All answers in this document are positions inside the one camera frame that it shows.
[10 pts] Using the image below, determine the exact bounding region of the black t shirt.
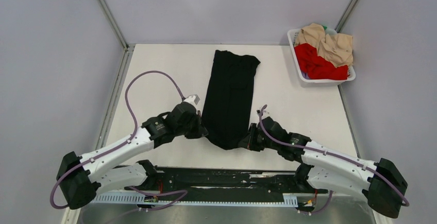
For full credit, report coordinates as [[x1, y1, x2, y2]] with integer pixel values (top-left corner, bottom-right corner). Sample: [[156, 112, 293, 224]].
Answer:
[[201, 50, 260, 150]]

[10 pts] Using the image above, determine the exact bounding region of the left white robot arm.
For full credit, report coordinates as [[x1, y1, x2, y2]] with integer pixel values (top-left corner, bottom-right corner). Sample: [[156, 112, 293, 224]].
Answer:
[[51, 95, 208, 210]]

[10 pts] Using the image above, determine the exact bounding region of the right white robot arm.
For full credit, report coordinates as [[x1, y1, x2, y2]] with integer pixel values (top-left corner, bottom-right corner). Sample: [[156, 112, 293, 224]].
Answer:
[[238, 117, 408, 219]]

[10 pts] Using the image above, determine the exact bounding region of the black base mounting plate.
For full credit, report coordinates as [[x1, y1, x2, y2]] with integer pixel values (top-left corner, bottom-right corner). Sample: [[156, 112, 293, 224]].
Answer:
[[136, 167, 328, 201]]

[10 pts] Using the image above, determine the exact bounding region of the red t shirt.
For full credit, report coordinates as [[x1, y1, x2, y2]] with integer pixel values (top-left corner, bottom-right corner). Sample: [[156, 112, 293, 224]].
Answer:
[[294, 43, 348, 80]]

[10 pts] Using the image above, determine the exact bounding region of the white laundry basket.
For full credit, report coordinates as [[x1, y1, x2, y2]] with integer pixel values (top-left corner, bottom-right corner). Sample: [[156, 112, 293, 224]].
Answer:
[[287, 27, 356, 88]]

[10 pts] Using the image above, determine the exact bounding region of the beige t shirt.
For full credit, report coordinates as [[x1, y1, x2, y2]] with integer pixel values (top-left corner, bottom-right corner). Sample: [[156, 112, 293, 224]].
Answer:
[[294, 23, 354, 67]]

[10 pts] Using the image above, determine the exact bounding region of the green garment in basket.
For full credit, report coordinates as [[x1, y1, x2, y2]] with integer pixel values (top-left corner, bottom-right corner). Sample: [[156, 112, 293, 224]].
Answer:
[[323, 26, 337, 35]]

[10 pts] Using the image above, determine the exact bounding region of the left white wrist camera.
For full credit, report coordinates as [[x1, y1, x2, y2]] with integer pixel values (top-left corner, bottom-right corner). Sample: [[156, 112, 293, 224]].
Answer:
[[183, 94, 200, 108]]

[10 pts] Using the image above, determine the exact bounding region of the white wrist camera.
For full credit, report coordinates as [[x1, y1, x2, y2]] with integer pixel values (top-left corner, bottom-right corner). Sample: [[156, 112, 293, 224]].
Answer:
[[260, 110, 270, 117], [183, 94, 200, 108]]

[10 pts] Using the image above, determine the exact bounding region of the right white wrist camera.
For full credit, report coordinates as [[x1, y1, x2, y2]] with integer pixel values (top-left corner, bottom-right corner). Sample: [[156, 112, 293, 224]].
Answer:
[[260, 110, 270, 117]]

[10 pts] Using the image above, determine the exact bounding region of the white slotted cable duct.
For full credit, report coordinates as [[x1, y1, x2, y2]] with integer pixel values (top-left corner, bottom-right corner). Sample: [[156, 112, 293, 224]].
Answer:
[[91, 192, 298, 208]]

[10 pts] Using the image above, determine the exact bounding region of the left aluminium corner post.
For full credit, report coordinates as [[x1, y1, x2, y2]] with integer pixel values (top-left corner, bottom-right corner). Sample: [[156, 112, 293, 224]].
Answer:
[[97, 0, 129, 51]]

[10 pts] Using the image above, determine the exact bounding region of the aluminium corner post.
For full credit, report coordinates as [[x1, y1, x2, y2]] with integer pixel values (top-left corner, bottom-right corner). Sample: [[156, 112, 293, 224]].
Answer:
[[335, 0, 359, 32], [97, 0, 129, 51]]

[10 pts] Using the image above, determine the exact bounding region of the aluminium front frame rail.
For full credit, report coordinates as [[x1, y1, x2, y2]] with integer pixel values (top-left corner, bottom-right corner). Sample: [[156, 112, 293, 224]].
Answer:
[[70, 168, 384, 198]]

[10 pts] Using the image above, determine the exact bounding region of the right aluminium corner post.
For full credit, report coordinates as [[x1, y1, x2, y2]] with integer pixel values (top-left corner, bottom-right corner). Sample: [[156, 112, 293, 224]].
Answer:
[[335, 0, 359, 32]]

